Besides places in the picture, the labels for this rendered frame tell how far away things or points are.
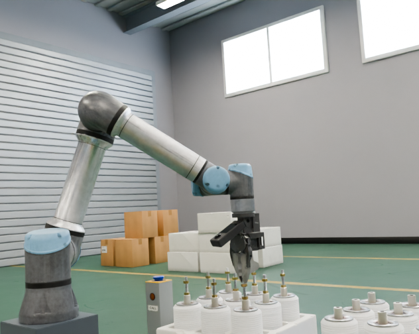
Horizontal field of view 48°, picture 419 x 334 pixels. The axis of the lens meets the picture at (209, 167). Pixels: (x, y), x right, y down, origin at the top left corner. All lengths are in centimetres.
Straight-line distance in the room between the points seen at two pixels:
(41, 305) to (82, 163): 41
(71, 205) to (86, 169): 11
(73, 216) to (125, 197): 627
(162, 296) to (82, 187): 54
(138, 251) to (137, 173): 282
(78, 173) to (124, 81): 666
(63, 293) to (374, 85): 592
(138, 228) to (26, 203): 196
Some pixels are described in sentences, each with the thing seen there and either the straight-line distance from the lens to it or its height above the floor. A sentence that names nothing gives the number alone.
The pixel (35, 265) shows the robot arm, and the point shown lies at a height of 44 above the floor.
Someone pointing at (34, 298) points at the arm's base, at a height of 36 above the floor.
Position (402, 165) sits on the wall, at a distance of 656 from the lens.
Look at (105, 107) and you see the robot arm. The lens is 132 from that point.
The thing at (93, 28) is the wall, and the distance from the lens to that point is 810.
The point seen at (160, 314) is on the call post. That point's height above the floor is 20.
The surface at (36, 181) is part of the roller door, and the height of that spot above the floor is 109.
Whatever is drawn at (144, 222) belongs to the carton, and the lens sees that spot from 532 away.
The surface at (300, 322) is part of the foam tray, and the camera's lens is 164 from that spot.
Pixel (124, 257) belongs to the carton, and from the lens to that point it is 532.
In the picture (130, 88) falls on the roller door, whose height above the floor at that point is 268.
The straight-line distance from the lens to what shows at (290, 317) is 166.
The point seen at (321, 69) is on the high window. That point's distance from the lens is 714.
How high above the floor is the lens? 56
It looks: 5 degrees up
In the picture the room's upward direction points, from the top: 3 degrees counter-clockwise
